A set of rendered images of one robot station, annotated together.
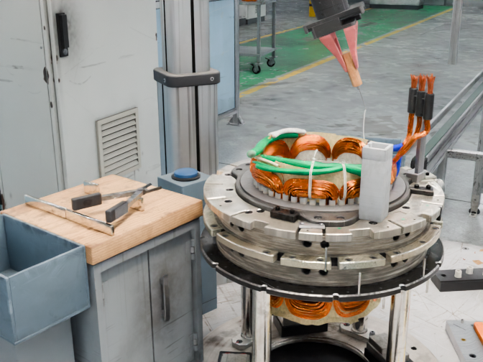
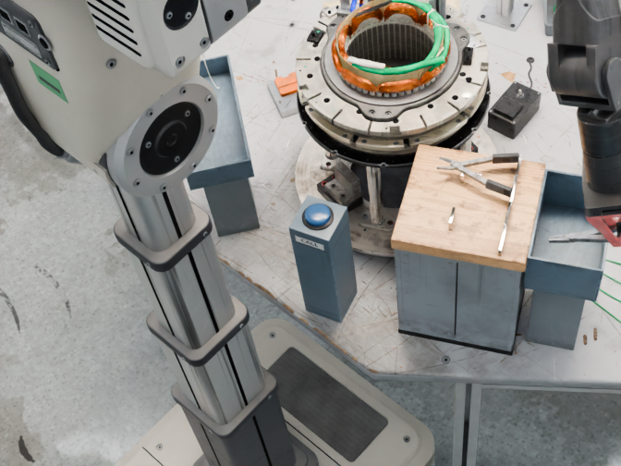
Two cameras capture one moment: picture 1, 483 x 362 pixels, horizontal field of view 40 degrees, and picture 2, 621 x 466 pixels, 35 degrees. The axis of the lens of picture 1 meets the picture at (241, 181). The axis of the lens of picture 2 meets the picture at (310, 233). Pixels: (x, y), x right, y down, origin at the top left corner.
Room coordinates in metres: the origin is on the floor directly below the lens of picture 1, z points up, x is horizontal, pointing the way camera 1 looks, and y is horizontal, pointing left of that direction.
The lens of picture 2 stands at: (1.30, 0.99, 2.29)
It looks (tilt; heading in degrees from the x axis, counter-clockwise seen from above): 54 degrees down; 256
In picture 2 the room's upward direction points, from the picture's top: 10 degrees counter-clockwise
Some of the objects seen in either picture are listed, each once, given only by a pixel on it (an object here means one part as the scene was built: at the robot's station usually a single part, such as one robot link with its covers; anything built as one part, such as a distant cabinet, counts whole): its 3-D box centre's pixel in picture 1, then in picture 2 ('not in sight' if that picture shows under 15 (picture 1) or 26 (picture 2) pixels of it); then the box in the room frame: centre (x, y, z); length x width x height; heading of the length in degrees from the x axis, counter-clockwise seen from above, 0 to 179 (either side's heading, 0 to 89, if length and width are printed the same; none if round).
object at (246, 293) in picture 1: (249, 281); (374, 188); (0.93, -0.01, 0.91); 0.02 x 0.02 x 0.21
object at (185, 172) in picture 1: (185, 172); (317, 214); (1.07, 0.09, 1.04); 0.04 x 0.04 x 0.01
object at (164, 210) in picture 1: (103, 213); (469, 205); (0.85, 0.19, 1.05); 0.20 x 0.19 x 0.02; 142
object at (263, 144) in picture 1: (270, 142); (397, 65); (0.86, -0.04, 1.15); 0.15 x 0.04 x 0.02; 147
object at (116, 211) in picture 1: (116, 211); (505, 158); (0.78, 0.16, 1.09); 0.04 x 0.01 x 0.02; 157
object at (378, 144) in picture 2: not in sight; (380, 142); (0.92, 0.02, 1.06); 0.08 x 0.02 x 0.01; 147
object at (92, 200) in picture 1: (86, 201); (498, 188); (0.81, 0.20, 1.09); 0.04 x 0.01 x 0.02; 127
